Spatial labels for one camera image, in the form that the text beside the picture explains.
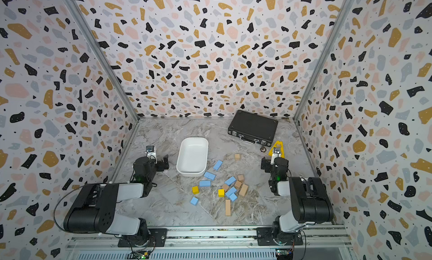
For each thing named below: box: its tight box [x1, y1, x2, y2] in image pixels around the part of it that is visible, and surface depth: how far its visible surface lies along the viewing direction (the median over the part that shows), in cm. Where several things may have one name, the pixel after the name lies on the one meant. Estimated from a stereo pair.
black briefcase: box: [227, 109, 279, 147], surface depth 112 cm
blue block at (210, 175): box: [204, 171, 217, 181], surface depth 94 cm
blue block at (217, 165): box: [213, 159, 224, 172], surface depth 99 cm
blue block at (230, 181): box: [224, 176, 237, 187], surface depth 92 cm
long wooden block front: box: [225, 199, 232, 217], surface depth 83 cm
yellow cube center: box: [217, 188, 226, 198], surface depth 87 cm
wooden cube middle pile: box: [234, 180, 242, 190], surface depth 90 cm
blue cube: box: [190, 196, 199, 206], surface depth 85 cm
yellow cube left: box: [191, 185, 200, 195], surface depth 87 cm
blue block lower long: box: [225, 186, 237, 198], surface depth 88 cm
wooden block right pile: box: [239, 183, 249, 197], surface depth 88 cm
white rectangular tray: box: [176, 137, 209, 178], surface depth 102 cm
